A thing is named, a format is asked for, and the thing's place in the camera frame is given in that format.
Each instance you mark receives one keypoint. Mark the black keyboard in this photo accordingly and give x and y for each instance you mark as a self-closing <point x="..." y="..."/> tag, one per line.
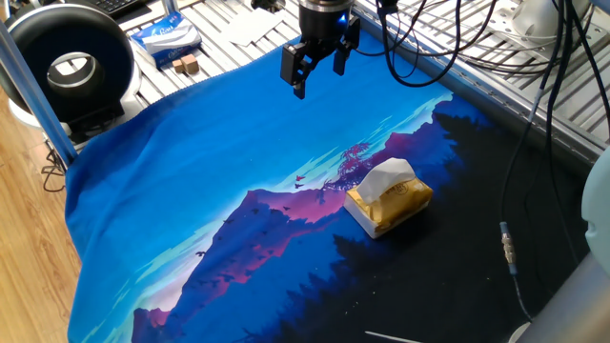
<point x="114" y="5"/>

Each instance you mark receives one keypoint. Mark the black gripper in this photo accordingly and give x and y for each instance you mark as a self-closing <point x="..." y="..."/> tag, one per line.
<point x="324" y="28"/>

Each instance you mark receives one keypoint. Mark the white dome device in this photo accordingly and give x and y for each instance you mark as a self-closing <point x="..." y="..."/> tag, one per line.
<point x="543" y="16"/>

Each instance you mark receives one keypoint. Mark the aluminium table edge rail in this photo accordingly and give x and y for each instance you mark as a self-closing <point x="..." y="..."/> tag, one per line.
<point x="500" y="95"/>

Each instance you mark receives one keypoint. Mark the gold tissue pack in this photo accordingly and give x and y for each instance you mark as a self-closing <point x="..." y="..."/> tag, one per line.
<point x="398" y="209"/>

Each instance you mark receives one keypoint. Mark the white napkin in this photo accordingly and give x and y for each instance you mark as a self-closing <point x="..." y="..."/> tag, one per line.
<point x="383" y="178"/>

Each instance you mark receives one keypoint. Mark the white paper sheet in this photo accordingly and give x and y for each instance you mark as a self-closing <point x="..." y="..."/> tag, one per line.
<point x="252" y="26"/>

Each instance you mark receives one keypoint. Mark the blue tissue pack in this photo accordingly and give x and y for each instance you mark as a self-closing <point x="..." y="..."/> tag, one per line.
<point x="164" y="40"/>

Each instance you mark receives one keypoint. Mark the metal mounting plate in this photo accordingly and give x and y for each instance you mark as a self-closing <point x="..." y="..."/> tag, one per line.
<point x="595" y="43"/>

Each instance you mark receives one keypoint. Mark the small wooden block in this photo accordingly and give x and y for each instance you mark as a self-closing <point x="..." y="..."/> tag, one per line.
<point x="178" y="66"/>
<point x="190" y="64"/>

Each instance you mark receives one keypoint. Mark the aluminium frame post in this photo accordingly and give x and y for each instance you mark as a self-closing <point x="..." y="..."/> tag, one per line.
<point x="33" y="95"/>

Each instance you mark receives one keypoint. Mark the blue mountain landscape tablecloth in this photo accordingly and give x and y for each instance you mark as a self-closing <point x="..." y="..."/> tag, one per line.
<point x="214" y="167"/>

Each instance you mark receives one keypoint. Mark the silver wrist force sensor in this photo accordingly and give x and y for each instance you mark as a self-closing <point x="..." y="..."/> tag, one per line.
<point x="326" y="5"/>

